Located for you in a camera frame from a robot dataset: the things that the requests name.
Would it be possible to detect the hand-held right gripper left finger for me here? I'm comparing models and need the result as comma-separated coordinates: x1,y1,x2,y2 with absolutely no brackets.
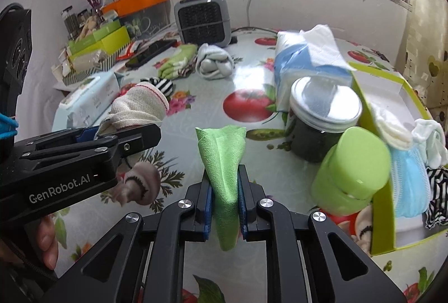
45,172,215,303

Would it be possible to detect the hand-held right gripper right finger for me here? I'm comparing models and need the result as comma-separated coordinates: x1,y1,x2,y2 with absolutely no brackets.
238,165,408,303

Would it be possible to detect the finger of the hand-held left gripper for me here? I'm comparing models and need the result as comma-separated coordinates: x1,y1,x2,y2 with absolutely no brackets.
33,125,101,147
21,124,162,164

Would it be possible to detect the cream sock red stripe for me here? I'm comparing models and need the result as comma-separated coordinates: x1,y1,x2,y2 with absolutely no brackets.
96,82,170,135

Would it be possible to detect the green microfibre cloth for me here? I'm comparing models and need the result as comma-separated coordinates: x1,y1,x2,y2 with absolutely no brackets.
195,125,247,252

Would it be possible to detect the green white sock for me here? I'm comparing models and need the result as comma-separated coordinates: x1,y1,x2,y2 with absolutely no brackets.
157,44,198,79

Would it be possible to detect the yellow-green cardboard box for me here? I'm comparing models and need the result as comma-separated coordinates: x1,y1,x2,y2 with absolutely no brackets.
348,61,448,256

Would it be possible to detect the blue face mask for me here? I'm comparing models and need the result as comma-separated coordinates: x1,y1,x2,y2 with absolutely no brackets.
389,145,432,218

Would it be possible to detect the black white striped sock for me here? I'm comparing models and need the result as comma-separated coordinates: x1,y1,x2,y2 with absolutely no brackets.
140,77,174,98
424,167,448,229

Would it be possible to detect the person's left hand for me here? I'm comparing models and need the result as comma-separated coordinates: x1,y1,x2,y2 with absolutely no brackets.
35,214,59,271

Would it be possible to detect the wet wipes pack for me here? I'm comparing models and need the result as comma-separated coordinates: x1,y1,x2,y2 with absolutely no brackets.
55,71,121,131

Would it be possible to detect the striped gift box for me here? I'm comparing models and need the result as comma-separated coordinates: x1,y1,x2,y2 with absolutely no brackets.
62,49,118,85

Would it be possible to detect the red white packet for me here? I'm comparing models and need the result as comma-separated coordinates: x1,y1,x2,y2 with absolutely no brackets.
116,43,141,61

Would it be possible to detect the light green carton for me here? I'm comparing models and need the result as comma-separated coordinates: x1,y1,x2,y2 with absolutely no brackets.
67,21,121,48

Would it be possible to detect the grey white rolled sock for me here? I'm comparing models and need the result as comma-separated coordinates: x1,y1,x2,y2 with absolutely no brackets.
195,43,236,80

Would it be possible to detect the green cosmetic jar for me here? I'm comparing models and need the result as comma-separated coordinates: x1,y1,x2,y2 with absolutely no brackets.
311,126,392,217

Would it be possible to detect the clear jar with lid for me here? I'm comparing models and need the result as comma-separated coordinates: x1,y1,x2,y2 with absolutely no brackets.
285,76,363,163

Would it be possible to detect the grey space heater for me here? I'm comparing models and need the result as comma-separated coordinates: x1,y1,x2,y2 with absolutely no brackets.
174,0,232,45

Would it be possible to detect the blue tissue pack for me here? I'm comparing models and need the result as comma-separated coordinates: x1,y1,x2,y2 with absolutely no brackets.
273,24,357,112

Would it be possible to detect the heart print curtain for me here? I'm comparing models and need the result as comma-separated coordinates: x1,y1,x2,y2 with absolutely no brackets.
395,0,448,121

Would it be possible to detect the black power cable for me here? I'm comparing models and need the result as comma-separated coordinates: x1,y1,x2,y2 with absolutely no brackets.
231,26,281,34

